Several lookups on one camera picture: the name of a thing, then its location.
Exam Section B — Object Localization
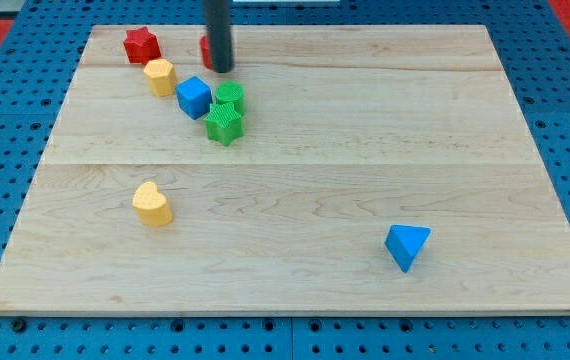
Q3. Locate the light wooden board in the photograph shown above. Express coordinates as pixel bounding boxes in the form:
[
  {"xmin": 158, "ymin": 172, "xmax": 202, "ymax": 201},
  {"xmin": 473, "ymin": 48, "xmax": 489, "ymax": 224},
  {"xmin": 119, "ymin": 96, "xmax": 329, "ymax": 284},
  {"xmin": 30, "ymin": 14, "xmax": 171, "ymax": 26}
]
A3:
[{"xmin": 0, "ymin": 25, "xmax": 570, "ymax": 317}]

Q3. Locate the green star block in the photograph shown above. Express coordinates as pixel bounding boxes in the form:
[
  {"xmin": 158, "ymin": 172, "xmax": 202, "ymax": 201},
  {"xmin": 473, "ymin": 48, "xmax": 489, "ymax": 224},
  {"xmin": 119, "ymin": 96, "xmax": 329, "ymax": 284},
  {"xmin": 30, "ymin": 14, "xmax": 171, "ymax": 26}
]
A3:
[{"xmin": 205, "ymin": 102, "xmax": 244, "ymax": 146}]

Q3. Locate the blue triangle block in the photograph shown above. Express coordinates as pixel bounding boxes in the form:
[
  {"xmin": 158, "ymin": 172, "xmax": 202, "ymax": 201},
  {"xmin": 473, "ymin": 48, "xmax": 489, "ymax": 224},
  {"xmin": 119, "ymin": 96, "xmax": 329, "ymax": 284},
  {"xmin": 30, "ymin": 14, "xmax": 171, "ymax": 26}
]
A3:
[{"xmin": 384, "ymin": 224, "xmax": 431, "ymax": 273}]

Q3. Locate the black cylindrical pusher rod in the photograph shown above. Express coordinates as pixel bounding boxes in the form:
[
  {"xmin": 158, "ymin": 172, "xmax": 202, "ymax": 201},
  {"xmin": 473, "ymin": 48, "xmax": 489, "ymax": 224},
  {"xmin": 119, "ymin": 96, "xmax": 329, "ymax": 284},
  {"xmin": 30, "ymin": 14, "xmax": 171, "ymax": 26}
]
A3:
[{"xmin": 203, "ymin": 0, "xmax": 234, "ymax": 73}]

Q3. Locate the yellow heart block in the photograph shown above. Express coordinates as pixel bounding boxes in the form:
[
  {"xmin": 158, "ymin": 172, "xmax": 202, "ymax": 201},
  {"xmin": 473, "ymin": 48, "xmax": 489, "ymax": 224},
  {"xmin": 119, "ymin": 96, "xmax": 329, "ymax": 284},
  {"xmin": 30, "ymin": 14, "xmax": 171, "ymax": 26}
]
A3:
[{"xmin": 132, "ymin": 181, "xmax": 173, "ymax": 226}]

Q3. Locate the red star block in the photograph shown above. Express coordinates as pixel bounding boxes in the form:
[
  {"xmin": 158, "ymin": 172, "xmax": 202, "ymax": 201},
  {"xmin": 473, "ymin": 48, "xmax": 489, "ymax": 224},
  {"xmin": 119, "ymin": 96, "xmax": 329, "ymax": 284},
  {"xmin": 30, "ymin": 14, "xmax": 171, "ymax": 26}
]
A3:
[{"xmin": 123, "ymin": 26, "xmax": 161, "ymax": 65}]

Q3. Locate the yellow pentagon block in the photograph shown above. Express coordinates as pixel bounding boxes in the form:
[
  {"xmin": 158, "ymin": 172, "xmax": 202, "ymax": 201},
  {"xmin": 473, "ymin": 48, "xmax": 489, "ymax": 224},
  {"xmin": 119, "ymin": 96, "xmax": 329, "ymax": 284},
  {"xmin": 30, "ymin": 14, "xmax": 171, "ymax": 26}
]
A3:
[{"xmin": 143, "ymin": 58, "xmax": 177, "ymax": 97}]

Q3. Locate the red circle block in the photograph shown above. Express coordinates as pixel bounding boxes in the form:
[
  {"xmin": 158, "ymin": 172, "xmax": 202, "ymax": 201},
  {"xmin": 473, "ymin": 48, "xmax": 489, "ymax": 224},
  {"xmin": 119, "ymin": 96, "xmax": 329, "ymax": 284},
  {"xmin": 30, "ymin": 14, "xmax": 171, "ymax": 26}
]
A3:
[{"xmin": 199, "ymin": 35, "xmax": 213, "ymax": 70}]

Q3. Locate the blue cube block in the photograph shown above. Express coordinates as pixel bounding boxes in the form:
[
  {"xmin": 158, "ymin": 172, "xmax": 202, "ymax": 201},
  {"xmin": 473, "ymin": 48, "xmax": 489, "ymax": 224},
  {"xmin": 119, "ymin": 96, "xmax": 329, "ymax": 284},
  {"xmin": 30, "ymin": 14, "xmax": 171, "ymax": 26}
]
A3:
[{"xmin": 175, "ymin": 76, "xmax": 212, "ymax": 120}]

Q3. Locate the green circle block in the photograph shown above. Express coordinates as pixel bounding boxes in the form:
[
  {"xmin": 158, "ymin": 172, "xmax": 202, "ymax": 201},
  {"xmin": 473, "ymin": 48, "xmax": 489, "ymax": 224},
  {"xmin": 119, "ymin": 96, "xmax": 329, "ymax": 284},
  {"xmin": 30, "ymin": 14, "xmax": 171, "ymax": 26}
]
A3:
[{"xmin": 215, "ymin": 81, "xmax": 245, "ymax": 115}]

